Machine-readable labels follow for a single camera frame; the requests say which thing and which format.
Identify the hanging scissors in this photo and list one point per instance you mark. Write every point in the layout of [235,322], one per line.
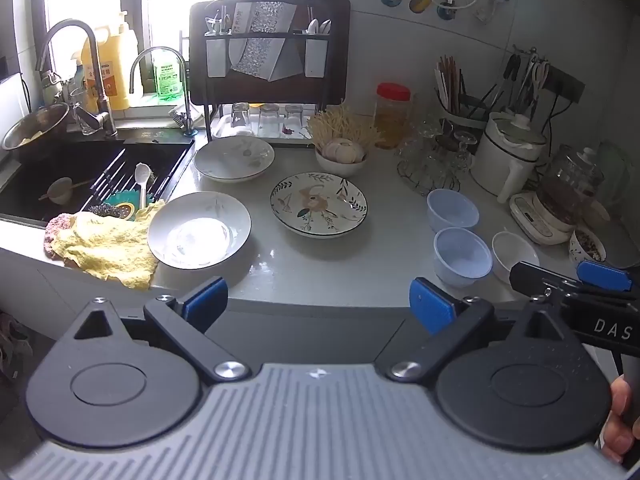
[540,72]

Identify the patterned bowl with dark grains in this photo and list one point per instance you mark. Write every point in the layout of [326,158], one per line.
[586,246]

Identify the large white plate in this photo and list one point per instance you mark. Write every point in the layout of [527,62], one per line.
[200,232]

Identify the clear glass tumbler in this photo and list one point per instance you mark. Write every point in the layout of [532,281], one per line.
[294,120]
[241,116]
[269,120]

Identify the white bowl with garlic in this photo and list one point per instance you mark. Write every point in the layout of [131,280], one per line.
[345,167]

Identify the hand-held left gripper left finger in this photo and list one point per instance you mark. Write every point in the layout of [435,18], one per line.
[205,305]

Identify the small chrome faucet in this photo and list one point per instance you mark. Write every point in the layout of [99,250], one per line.
[186,105]

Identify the plain white bowl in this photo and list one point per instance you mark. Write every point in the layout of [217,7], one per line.
[512,255]

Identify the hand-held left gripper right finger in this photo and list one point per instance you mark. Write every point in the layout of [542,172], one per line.
[431,306]

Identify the white plate with faint flower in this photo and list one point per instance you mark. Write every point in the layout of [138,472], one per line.
[232,157]

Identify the pink scrub cloth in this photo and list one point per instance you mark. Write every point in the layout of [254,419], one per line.
[52,232]

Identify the group of clear glass cups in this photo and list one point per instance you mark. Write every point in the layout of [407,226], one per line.
[432,152]

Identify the black kitchen sink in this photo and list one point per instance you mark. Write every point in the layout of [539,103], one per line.
[35,175]

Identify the silver patterned cloth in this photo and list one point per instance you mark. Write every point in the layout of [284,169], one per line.
[260,40]

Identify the pale blue bowl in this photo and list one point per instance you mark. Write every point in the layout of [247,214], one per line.
[462,255]
[452,210]

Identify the stainless steel bowl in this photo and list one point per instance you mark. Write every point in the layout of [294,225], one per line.
[35,122]

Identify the white rack cup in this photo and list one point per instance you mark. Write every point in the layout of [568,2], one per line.
[216,57]
[316,57]

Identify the white utensil holder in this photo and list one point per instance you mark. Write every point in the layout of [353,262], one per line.
[462,120]

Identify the wooden ladle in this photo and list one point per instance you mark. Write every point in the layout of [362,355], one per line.
[60,189]

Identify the clear jar with red lid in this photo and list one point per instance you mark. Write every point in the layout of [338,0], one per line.
[392,115]

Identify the bundle of chopsticks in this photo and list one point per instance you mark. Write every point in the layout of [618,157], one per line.
[447,80]

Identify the green liquid bottle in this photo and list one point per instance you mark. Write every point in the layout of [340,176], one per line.
[169,77]

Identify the window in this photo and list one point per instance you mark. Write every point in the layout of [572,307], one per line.
[165,5]

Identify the yellow detergent bottle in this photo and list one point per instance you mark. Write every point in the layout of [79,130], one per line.
[115,65]

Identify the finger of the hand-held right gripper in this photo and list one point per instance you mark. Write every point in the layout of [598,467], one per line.
[602,275]
[530,274]

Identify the black dish rack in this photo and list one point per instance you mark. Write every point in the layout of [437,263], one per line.
[265,36]

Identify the white spoon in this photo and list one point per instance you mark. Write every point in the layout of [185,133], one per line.
[142,175]

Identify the white drain tray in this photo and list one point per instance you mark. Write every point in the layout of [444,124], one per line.
[225,132]

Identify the cream kettle base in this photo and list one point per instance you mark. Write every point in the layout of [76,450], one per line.
[532,220]

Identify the chrome tall faucet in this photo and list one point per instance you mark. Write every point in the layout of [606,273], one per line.
[100,85]

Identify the glass kettle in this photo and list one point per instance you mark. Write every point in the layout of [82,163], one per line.
[572,185]

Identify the black roll-up sink rack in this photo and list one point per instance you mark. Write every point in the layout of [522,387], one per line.
[112,177]

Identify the garlic bulbs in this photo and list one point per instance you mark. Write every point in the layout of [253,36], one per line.
[342,151]

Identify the bundle of dried noodles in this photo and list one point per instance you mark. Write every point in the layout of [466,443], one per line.
[345,125]

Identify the person's right hand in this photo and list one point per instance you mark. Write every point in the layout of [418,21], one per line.
[617,432]

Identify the floral patterned plate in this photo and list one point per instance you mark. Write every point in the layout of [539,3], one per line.
[320,205]

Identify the black wall rail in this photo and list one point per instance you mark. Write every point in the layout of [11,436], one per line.
[567,85]

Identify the yellow dish cloth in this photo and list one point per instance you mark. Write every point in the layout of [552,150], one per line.
[110,250]

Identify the white electric pot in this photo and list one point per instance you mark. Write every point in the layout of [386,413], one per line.
[505,160]

